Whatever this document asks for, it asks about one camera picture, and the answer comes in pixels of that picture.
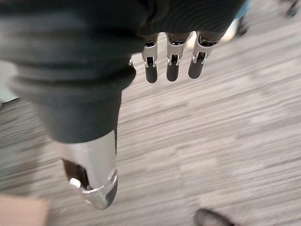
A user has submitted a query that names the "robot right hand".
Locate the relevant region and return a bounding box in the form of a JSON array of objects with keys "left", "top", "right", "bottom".
[{"left": 0, "top": 0, "right": 246, "bottom": 210}]

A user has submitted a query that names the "white furniture panel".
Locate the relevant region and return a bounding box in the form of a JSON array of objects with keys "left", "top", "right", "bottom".
[{"left": 0, "top": 60, "right": 20, "bottom": 104}]

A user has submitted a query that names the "brown cardboard box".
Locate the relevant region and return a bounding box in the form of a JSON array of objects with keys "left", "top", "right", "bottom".
[{"left": 0, "top": 196, "right": 50, "bottom": 226}]

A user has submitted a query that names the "person's white shoe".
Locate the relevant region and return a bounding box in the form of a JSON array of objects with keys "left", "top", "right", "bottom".
[{"left": 220, "top": 18, "right": 248, "bottom": 43}]

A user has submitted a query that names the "dark robot foot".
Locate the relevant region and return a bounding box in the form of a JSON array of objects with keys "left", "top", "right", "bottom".
[{"left": 194, "top": 208, "right": 236, "bottom": 226}]

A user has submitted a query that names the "black chair base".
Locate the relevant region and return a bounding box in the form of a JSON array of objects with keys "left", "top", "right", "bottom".
[{"left": 285, "top": 0, "right": 301, "bottom": 17}]

